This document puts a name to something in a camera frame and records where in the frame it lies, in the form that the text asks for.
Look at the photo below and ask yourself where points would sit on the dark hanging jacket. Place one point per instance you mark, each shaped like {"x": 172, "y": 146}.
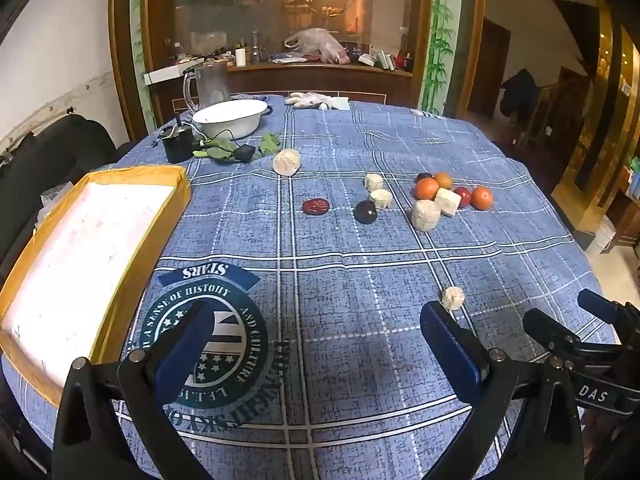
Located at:
{"x": 520, "y": 92}

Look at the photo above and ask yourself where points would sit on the blue plaid tablecloth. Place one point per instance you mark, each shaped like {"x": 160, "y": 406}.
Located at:
{"x": 350, "y": 285}

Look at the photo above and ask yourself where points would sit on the orange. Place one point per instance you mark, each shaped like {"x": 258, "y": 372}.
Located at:
{"x": 425, "y": 188}
{"x": 481, "y": 197}
{"x": 443, "y": 180}

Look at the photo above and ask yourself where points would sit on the pale blue cloth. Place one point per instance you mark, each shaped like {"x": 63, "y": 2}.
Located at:
{"x": 341, "y": 104}

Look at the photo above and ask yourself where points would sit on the white work gloves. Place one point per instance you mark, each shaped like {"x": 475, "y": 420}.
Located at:
{"x": 307, "y": 99}

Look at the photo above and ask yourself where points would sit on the wooden framed glass partition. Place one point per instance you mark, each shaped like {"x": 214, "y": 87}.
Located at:
{"x": 120, "y": 35}

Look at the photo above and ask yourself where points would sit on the clear glass pitcher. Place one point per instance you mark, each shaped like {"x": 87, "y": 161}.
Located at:
{"x": 212, "y": 82}

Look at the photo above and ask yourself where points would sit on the large foam-wrapped fruit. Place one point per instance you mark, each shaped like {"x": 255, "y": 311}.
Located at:
{"x": 425, "y": 215}

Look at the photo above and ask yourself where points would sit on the green leafy vegetable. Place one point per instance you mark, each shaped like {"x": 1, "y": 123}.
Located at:
{"x": 216, "y": 149}
{"x": 270, "y": 144}

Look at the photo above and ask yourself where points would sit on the metal bottle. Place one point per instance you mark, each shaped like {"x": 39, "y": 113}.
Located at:
{"x": 255, "y": 50}

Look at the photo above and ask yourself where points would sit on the red apple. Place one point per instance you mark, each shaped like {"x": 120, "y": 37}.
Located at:
{"x": 463, "y": 196}

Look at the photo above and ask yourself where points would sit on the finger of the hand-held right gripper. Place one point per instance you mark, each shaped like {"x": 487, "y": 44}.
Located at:
{"x": 550, "y": 330}
{"x": 597, "y": 304}

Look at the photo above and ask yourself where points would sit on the dark purple plum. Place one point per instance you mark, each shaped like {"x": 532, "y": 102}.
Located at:
{"x": 365, "y": 211}
{"x": 424, "y": 176}

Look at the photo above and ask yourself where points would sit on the yellow-edged white foam box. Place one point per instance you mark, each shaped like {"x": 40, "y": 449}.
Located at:
{"x": 75, "y": 260}

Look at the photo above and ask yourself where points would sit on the black power adapter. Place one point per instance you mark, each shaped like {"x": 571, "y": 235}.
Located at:
{"x": 245, "y": 153}

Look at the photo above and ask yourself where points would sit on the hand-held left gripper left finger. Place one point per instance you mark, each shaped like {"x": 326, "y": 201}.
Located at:
{"x": 185, "y": 355}

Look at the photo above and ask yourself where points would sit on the small foam-wrapped fruit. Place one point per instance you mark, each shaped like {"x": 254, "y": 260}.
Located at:
{"x": 374, "y": 181}
{"x": 453, "y": 298}

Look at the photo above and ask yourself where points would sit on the white enamel basin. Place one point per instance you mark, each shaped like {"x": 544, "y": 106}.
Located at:
{"x": 230, "y": 120}

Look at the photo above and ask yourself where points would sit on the flat dark red fruit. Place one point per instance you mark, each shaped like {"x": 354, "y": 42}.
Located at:
{"x": 315, "y": 206}

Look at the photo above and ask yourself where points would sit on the translucent plastic bag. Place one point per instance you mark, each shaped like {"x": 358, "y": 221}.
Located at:
{"x": 320, "y": 42}

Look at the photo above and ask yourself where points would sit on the small black cylindrical device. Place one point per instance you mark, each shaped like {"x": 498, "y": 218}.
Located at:
{"x": 176, "y": 147}

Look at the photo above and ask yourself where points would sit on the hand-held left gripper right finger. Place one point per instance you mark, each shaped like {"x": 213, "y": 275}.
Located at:
{"x": 450, "y": 355}

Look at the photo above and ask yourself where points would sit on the long white box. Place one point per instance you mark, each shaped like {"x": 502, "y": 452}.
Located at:
{"x": 165, "y": 76}

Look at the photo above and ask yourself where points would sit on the white plastic bucket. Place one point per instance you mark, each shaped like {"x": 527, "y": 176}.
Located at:
{"x": 600, "y": 235}

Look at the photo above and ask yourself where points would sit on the black leather sofa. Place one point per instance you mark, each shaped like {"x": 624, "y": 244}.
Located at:
{"x": 50, "y": 155}

